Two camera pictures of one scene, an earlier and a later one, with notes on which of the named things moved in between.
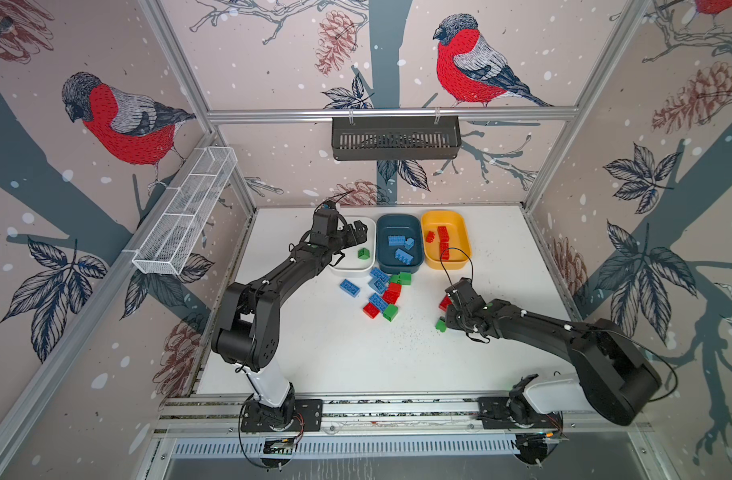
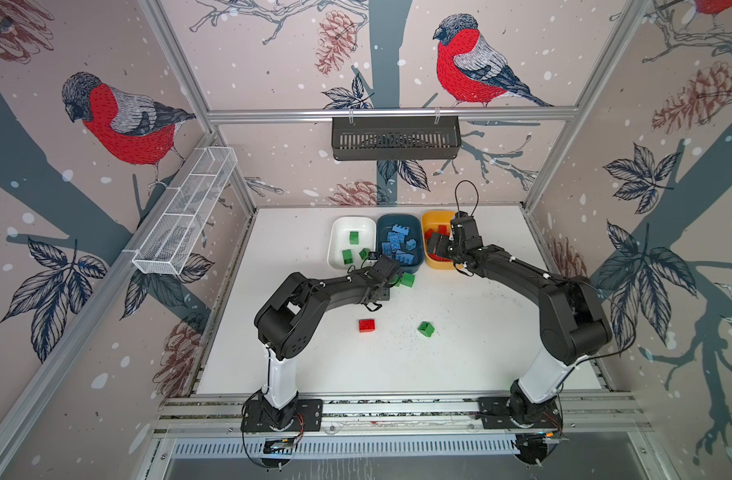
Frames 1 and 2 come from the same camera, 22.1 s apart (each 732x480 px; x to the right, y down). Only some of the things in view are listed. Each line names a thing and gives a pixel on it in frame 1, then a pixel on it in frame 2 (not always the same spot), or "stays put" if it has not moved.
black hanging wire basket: x=395 y=141 stays put
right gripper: x=449 y=317 -> x=442 y=248
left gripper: x=351 y=239 -> x=386 y=292
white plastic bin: x=358 y=260 stays put
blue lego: x=403 y=256 stays put
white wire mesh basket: x=173 y=239 stays put
